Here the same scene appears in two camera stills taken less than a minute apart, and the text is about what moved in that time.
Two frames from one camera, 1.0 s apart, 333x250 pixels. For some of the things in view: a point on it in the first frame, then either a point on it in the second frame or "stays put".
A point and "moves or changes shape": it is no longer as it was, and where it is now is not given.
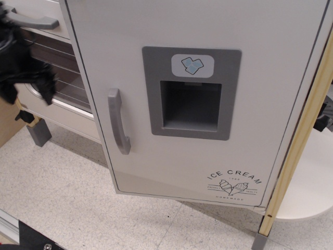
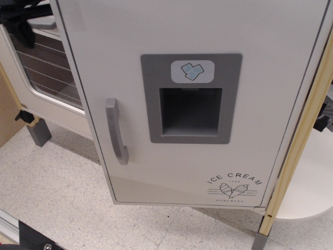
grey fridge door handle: (115, 108) moves or changes shape
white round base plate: (311, 192) stays put
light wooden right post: (301, 139) stays put
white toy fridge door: (197, 100) stays put
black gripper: (17, 64) -> (14, 13)
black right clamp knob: (322, 121) stays put
